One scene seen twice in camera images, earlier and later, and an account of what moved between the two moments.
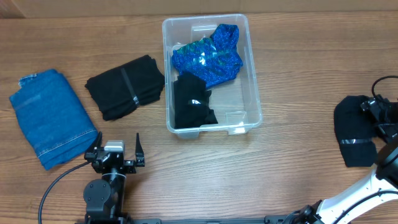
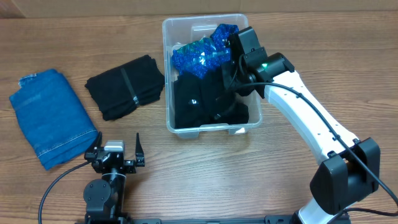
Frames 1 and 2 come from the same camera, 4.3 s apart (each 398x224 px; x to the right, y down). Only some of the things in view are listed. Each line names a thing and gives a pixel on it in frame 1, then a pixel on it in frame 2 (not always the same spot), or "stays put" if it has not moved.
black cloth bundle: (191, 102) stays put
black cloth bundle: (356, 129) to (218, 103)
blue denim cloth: (52, 118) stays put
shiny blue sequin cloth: (217, 58) stays put
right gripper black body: (383, 112) to (231, 74)
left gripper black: (131, 166) stays put
